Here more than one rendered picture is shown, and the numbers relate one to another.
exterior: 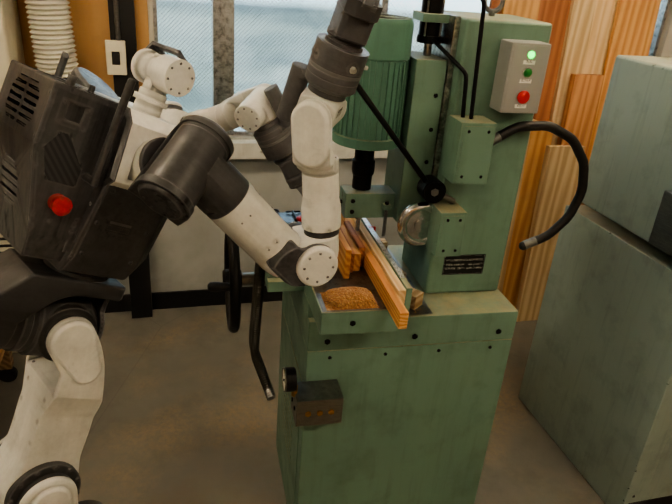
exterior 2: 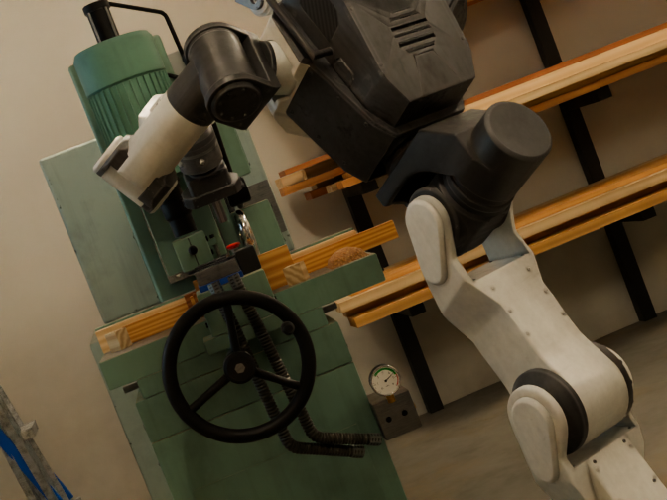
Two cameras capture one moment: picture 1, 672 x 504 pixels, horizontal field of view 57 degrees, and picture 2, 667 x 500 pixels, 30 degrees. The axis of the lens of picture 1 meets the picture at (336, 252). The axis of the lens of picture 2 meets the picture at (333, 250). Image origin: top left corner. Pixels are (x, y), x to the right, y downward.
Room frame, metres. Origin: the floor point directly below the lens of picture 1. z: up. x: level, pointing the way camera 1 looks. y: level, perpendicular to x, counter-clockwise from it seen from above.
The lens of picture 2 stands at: (0.92, 2.54, 1.10)
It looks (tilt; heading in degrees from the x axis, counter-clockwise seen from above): 4 degrees down; 278
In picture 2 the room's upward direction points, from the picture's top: 21 degrees counter-clockwise
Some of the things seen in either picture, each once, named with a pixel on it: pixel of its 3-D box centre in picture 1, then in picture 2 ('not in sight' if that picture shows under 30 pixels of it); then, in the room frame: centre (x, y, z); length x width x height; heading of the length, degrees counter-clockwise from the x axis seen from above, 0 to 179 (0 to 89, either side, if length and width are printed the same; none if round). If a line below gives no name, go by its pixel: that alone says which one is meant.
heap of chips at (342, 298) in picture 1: (349, 294); (344, 254); (1.27, -0.04, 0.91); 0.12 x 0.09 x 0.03; 104
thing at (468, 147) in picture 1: (468, 149); (223, 148); (1.48, -0.30, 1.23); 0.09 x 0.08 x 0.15; 104
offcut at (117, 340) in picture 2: not in sight; (118, 340); (1.77, 0.05, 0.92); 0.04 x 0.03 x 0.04; 147
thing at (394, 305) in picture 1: (366, 258); (262, 281); (1.46, -0.08, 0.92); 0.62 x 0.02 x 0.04; 14
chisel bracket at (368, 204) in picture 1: (367, 204); (195, 254); (1.58, -0.07, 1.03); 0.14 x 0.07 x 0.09; 104
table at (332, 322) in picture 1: (320, 264); (242, 318); (1.50, 0.04, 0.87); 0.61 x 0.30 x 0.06; 14
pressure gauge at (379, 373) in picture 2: (290, 382); (385, 383); (1.27, 0.09, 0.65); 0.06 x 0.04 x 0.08; 14
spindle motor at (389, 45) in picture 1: (371, 82); (138, 112); (1.57, -0.05, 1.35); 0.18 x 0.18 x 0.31
